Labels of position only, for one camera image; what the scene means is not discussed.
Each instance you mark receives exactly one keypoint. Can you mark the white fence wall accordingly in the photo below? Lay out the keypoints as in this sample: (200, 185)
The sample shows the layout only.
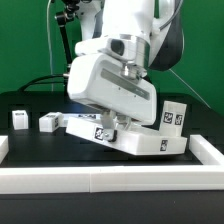
(205, 152)
(110, 179)
(4, 148)

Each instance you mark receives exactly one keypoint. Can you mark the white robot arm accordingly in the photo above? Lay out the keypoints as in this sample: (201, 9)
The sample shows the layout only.
(151, 31)

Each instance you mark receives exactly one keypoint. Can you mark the white sheet with markers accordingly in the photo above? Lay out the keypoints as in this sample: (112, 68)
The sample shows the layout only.
(88, 116)

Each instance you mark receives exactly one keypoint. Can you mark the white front fence wall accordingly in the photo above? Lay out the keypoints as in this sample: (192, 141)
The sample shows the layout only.
(110, 179)

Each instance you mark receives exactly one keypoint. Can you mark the white right fence wall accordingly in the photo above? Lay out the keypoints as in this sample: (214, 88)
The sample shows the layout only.
(205, 152)

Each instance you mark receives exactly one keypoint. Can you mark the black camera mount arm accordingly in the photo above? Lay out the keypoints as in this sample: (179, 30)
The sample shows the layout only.
(62, 18)

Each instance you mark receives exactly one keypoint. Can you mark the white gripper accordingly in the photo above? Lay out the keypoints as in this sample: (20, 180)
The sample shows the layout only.
(95, 80)

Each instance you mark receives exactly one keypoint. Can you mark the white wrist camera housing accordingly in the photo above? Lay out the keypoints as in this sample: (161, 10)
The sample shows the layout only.
(105, 45)

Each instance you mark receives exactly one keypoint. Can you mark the white left fence wall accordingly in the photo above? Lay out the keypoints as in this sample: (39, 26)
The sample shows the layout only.
(4, 148)

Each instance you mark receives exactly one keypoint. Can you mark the white square table top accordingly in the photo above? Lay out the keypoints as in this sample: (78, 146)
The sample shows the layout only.
(136, 141)

